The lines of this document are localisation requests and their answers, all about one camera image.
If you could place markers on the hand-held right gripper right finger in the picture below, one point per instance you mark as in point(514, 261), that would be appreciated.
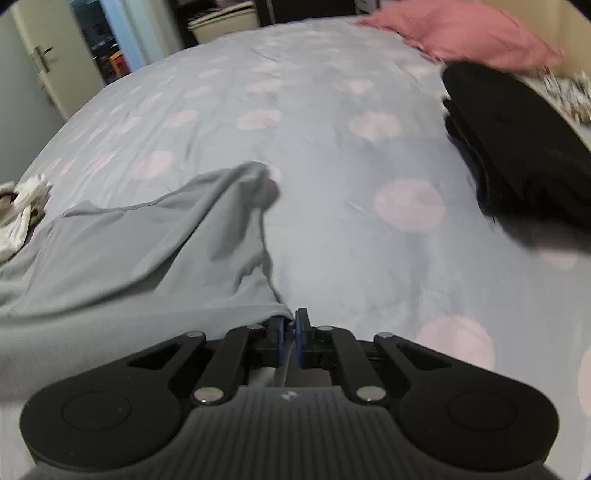
point(301, 337)

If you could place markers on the cream door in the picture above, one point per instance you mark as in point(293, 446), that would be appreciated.
point(62, 78)

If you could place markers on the white patterned cloth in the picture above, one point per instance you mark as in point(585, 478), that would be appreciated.
point(570, 94)

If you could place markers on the crumpled white cloth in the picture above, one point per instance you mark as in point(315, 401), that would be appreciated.
point(23, 217)

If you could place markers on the cream padded headboard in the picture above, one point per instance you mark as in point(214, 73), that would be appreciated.
point(575, 37)

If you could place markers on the grey long-sleeve shirt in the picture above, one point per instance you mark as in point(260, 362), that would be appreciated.
point(138, 249)

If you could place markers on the pink pillow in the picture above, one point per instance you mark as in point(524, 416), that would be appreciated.
point(461, 32)

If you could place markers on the black folded clothes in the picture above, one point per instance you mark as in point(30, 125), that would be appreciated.
point(517, 147)

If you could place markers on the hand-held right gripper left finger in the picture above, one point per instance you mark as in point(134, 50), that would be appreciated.
point(280, 339)

